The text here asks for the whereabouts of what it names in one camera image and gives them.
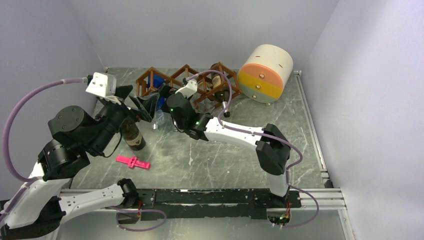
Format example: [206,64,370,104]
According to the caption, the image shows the olive green wine bottle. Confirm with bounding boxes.
[210,72,231,118]

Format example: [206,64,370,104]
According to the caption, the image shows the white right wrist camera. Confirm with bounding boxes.
[175,79,198,99]

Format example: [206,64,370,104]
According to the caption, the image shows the pink plastic tool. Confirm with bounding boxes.
[115,155,151,170]

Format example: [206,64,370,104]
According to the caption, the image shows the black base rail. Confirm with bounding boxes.
[59,188,345,221]

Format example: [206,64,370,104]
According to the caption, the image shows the blue square bottle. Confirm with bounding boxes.
[147,74,172,112]

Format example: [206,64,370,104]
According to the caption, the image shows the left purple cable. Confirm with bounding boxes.
[0,77,90,226]

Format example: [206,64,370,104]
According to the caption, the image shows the brown wooden wine rack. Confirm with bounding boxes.
[135,62,242,113]

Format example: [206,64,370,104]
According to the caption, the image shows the dark green wine bottle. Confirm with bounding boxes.
[120,119,146,151]

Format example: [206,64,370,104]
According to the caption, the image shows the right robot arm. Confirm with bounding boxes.
[165,93,292,207]

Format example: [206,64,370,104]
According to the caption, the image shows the clear tall glass bottle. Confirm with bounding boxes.
[152,109,165,130]

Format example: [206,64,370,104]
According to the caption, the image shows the clear square labelled liquor bottle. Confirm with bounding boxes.
[197,95,217,113]

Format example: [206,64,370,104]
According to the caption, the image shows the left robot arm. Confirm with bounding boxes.
[0,85,143,240]

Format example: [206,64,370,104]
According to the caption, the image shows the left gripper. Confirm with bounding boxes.
[91,84,161,154]

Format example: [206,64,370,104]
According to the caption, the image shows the cream orange yellow cylinder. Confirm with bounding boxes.
[237,44,294,104]

